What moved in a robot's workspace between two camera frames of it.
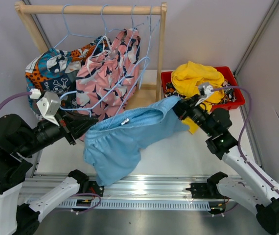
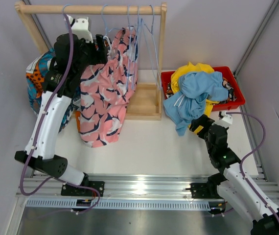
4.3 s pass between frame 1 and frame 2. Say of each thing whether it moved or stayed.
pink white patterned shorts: stayed
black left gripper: moved
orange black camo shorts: stayed
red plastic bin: stayed
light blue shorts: moved
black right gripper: moved
